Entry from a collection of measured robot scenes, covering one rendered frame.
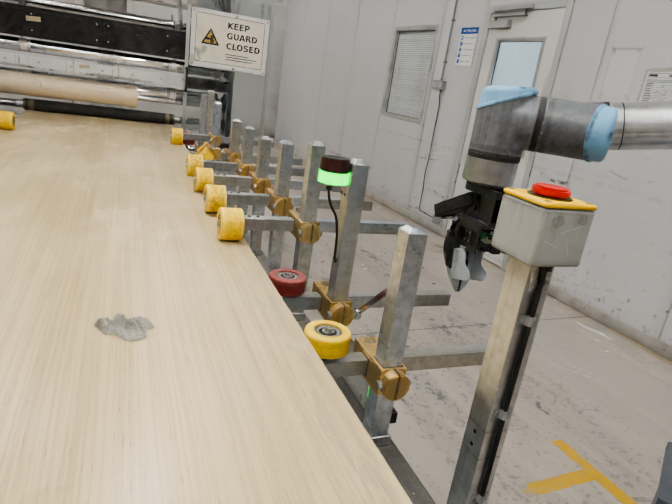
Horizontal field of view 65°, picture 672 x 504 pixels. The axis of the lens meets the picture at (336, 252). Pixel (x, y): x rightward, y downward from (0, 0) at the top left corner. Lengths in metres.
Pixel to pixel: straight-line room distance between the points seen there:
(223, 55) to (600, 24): 2.56
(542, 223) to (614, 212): 3.40
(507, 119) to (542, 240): 0.38
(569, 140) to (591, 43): 3.41
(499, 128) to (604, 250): 3.13
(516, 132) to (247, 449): 0.63
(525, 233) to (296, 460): 0.35
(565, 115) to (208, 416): 0.69
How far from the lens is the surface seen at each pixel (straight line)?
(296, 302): 1.12
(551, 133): 0.92
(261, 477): 0.61
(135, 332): 0.85
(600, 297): 4.04
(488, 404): 0.68
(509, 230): 0.61
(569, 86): 4.36
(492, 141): 0.92
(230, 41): 3.51
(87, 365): 0.79
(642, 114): 1.08
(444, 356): 1.02
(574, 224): 0.60
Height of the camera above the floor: 1.31
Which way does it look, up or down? 18 degrees down
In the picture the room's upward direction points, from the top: 8 degrees clockwise
